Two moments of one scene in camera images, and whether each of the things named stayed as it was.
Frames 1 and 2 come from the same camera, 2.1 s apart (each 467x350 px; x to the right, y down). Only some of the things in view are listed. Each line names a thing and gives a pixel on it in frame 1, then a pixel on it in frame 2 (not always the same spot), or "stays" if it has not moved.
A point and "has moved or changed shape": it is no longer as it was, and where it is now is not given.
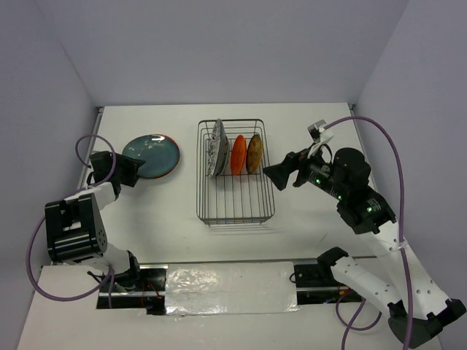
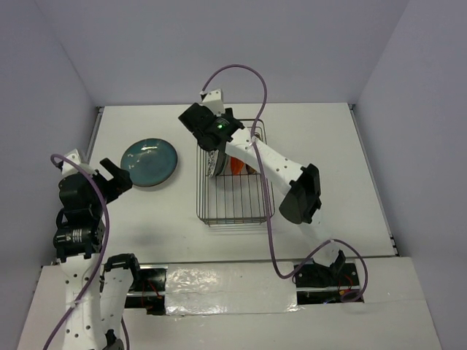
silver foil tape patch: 244,287 stays
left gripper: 131,165 → 120,183
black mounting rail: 314,283 stays
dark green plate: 160,154 has moved or changed shape
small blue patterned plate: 225,154 stays
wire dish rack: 230,199 stays
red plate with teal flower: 171,170 → 159,186
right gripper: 279,173 → 229,111
